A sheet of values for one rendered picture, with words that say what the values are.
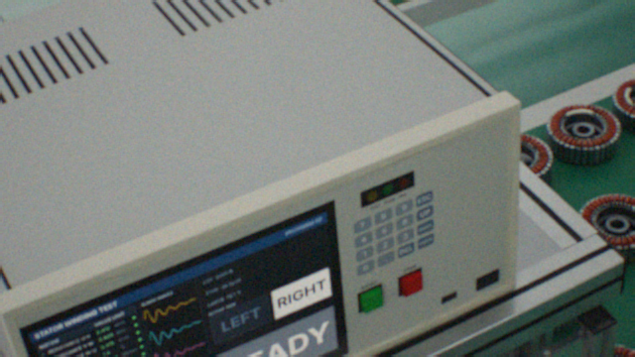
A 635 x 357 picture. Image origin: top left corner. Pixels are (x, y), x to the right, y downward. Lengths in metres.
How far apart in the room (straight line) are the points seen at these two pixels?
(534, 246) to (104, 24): 0.45
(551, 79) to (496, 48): 0.21
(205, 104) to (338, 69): 0.11
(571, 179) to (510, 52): 1.64
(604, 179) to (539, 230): 0.65
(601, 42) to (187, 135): 2.58
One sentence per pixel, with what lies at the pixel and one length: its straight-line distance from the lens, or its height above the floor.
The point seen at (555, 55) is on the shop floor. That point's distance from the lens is 3.46.
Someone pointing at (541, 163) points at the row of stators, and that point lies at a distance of 1.82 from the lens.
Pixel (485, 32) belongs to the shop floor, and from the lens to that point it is 3.54.
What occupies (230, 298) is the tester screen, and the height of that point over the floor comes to 1.25.
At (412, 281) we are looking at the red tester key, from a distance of 1.05.
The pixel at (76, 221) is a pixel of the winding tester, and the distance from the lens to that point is 0.96.
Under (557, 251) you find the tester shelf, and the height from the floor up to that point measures 1.11.
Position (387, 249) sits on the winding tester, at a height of 1.23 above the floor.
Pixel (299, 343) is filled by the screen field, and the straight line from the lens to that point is 1.04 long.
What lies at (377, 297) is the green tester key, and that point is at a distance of 1.04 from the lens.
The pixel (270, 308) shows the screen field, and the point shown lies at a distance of 1.00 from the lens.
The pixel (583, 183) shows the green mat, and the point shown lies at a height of 0.75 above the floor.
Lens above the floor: 1.92
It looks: 39 degrees down
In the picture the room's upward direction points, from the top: 6 degrees counter-clockwise
